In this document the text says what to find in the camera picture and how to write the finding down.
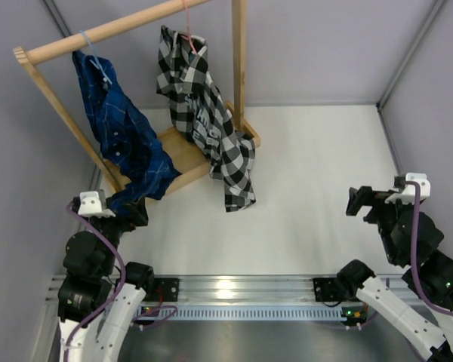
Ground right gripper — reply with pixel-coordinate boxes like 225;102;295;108
346;186;418;264

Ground black white checkered shirt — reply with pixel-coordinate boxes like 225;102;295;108
156;25;256;213

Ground pink wire hanger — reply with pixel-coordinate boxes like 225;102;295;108
182;0;198;55

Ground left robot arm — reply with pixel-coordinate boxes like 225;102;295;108
58;199;156;361

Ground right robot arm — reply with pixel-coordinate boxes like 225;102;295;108
334;178;453;361

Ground blue plaid shirt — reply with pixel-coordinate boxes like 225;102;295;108
72;51;180;215

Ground wooden clothes rack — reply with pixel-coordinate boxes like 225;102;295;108
14;0;261;194

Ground blue zip tie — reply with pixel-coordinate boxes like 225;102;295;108
80;30;112;87

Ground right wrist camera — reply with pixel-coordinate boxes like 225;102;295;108
385;173;431;205

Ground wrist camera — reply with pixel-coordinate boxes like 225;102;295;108
72;189;116;218
385;173;431;205

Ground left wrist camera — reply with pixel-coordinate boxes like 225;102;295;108
72;189;116;218

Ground aluminium mounting rail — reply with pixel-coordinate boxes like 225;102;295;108
45;274;424;302

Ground white slotted cable duct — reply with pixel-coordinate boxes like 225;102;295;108
134;305;347;322

